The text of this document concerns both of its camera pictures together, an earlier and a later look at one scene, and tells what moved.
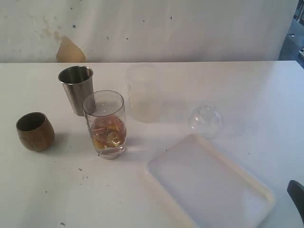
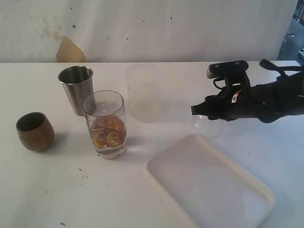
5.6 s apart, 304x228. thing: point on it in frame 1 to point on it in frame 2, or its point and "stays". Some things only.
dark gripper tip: (296, 190) to (211, 107)
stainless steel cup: (78, 81) stays
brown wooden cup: (35, 131) stays
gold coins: (108, 131) stays
